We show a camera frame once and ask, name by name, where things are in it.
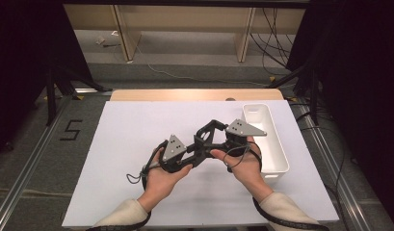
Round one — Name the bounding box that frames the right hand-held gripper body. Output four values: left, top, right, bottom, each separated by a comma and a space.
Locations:
223, 118, 269, 159

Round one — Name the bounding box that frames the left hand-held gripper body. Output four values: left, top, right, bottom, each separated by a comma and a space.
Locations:
159, 134, 196, 174

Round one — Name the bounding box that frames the white plastic bin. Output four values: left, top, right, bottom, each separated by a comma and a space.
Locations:
241, 103, 291, 185

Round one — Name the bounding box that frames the person's left hand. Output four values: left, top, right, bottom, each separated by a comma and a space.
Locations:
137, 149, 195, 214

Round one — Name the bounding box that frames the person's right hand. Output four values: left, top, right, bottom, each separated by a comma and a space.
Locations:
210, 137, 275, 204

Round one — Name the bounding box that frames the wooden table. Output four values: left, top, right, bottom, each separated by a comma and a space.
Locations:
109, 88, 285, 102

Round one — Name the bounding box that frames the white table mat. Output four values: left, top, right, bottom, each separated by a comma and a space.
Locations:
61, 99, 340, 227

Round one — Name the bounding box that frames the black metal stand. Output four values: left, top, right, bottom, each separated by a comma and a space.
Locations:
44, 63, 114, 127
266, 60, 322, 127

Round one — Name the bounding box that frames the beige wooden shelf unit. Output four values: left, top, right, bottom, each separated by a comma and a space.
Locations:
63, 4, 306, 64

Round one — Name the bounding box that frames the dark curtain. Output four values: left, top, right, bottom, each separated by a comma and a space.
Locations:
285, 0, 394, 220
0, 0, 93, 159

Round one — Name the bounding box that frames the right hand-held gripper cable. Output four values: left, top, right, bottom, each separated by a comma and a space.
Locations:
223, 141, 329, 231

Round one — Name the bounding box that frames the hand-held gripper cable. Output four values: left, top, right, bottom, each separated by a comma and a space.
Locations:
223, 141, 329, 231
87, 140, 170, 231

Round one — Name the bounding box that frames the left hand-held gripper cable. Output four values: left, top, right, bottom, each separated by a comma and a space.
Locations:
87, 140, 170, 231

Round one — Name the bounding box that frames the bundle of black cables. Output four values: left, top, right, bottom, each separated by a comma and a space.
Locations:
250, 7, 302, 77

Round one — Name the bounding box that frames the aluminium floor rail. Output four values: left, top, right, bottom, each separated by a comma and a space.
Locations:
0, 94, 74, 231
293, 98, 374, 231

